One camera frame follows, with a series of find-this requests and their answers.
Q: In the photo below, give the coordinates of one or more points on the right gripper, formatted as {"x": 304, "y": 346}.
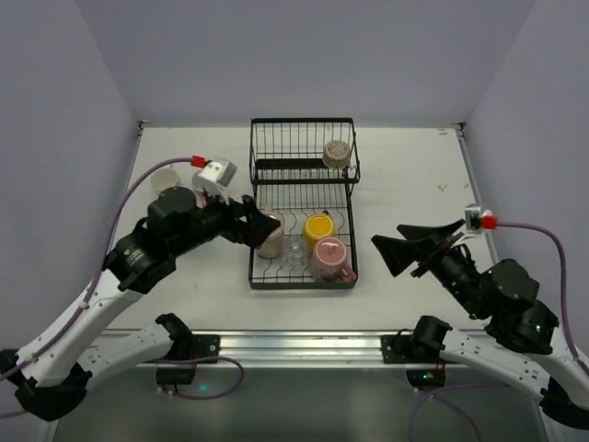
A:
{"x": 435, "y": 251}

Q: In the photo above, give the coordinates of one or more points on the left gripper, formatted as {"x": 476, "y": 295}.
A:
{"x": 239, "y": 221}

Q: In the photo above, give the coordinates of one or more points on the pink floral mug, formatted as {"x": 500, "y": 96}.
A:
{"x": 330, "y": 261}

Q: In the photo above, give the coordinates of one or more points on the white ceramic mug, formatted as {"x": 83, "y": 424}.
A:
{"x": 163, "y": 179}

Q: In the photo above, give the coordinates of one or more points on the salmon floral mug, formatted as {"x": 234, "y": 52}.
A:
{"x": 200, "y": 195}

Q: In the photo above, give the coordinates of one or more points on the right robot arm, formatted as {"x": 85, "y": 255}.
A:
{"x": 533, "y": 350}

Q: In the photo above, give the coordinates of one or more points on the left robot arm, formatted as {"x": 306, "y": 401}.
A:
{"x": 139, "y": 261}

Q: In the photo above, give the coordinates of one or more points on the iridescent pink mug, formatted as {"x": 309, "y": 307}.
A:
{"x": 272, "y": 247}

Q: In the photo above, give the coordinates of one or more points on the clear glass cup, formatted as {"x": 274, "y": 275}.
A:
{"x": 296, "y": 253}

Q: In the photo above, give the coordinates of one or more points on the yellow mug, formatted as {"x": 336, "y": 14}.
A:
{"x": 316, "y": 227}

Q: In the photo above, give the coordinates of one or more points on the beige speckled cup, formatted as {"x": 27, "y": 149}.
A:
{"x": 336, "y": 154}

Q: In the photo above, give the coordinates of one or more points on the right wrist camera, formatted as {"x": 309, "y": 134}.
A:
{"x": 479, "y": 219}

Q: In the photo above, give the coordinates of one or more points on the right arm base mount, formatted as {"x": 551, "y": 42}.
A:
{"x": 424, "y": 368}

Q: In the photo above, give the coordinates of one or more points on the aluminium mounting rail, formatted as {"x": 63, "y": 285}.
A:
{"x": 294, "y": 347}

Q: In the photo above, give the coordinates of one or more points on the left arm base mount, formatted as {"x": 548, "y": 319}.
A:
{"x": 198, "y": 346}

